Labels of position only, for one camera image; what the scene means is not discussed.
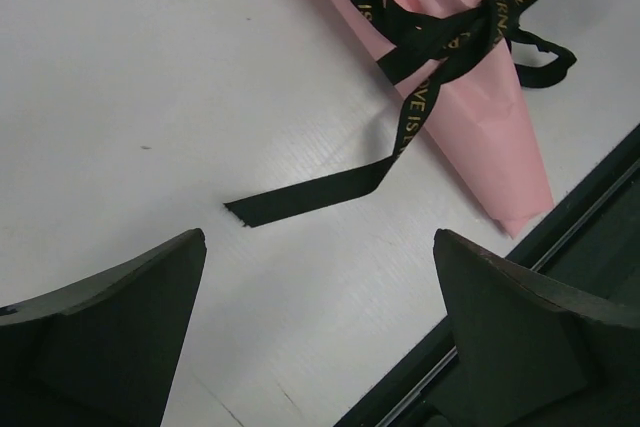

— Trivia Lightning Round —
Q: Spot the pink wrapping paper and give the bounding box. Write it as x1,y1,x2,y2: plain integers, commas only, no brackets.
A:
331,0,553,237

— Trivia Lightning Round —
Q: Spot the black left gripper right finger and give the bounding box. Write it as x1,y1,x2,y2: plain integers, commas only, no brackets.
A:
433,230,639,426

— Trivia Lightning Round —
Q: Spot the black ribbon gold lettering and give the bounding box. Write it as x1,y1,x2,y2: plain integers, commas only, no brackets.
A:
225,0,577,227

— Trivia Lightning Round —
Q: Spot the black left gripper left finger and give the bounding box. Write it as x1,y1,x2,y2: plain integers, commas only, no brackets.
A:
1,229,206,426

